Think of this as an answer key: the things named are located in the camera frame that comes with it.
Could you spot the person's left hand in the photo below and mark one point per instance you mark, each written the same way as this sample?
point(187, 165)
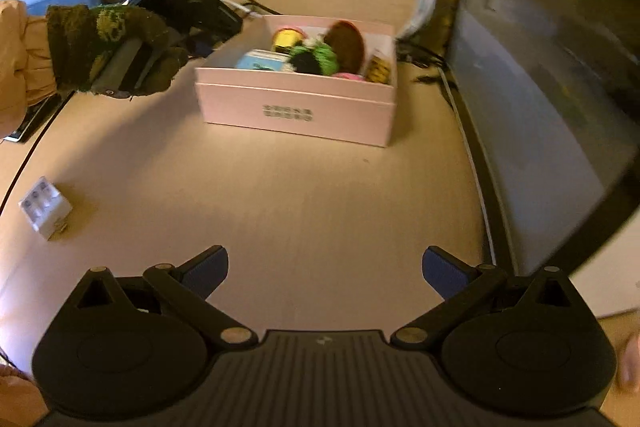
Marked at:
point(100, 42)

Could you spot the person's left forearm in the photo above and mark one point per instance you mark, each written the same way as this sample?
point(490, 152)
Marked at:
point(22, 67)

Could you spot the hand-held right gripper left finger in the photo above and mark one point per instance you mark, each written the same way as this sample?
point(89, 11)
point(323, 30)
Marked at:
point(205, 274)

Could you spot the yellow black small toy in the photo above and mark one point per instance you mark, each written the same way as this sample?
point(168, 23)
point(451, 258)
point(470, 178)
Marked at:
point(378, 67)

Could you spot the person's right forearm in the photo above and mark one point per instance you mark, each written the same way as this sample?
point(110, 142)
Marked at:
point(17, 399)

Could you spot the light blue toy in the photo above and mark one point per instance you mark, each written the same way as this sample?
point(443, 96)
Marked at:
point(260, 60)

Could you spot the pink cardboard box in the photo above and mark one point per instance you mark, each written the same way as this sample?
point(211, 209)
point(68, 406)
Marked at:
point(295, 109)

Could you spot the pink blurred object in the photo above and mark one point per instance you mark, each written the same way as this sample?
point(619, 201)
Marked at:
point(631, 364)

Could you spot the green black knit toy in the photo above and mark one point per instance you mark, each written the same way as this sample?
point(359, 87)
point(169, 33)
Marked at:
point(315, 57)

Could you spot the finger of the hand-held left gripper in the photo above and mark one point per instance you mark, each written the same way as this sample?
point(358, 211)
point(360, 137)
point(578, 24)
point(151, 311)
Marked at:
point(220, 14)
point(200, 46)

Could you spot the large monitor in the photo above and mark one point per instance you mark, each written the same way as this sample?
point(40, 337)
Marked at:
point(540, 82)

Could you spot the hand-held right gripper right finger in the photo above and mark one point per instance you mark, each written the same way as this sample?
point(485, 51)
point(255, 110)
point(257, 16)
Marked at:
point(442, 274)

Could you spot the yellow round toy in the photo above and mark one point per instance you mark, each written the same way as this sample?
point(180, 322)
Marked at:
point(287, 41)

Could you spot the white battery charger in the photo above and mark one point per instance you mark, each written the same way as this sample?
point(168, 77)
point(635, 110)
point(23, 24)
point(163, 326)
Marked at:
point(45, 209)

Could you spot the brown oval plush toy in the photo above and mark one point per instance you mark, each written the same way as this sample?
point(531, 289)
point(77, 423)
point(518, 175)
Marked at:
point(346, 46)

